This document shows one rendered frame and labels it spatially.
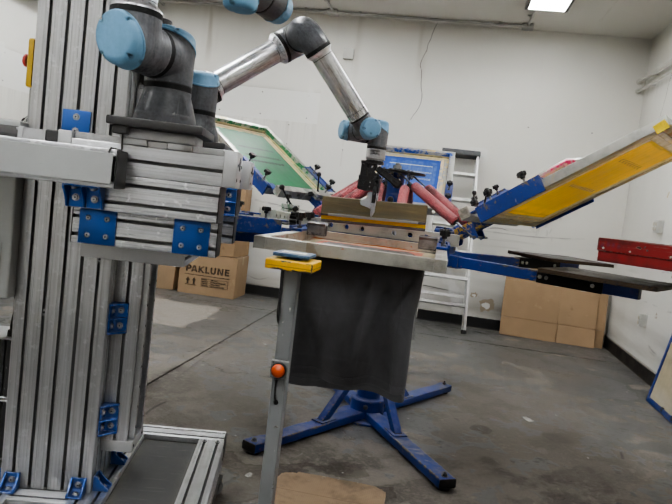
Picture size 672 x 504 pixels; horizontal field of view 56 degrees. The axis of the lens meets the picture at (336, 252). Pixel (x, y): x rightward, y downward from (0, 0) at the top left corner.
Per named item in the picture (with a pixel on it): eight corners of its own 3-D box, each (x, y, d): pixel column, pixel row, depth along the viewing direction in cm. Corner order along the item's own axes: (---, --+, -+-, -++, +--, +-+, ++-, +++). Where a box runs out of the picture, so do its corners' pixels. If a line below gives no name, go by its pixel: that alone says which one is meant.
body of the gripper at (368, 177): (359, 190, 249) (363, 160, 248) (380, 193, 248) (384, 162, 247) (356, 190, 242) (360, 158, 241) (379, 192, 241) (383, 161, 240)
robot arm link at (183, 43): (202, 91, 161) (207, 37, 160) (169, 79, 149) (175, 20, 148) (163, 89, 165) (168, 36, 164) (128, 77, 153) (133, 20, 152)
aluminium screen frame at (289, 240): (446, 273, 184) (447, 260, 183) (252, 247, 193) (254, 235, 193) (445, 255, 261) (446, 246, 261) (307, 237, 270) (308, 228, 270)
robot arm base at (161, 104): (125, 117, 150) (129, 75, 150) (140, 124, 165) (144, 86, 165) (189, 126, 152) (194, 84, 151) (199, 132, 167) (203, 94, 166)
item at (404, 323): (405, 405, 197) (423, 268, 193) (265, 381, 204) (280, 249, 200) (406, 402, 200) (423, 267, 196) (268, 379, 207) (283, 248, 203)
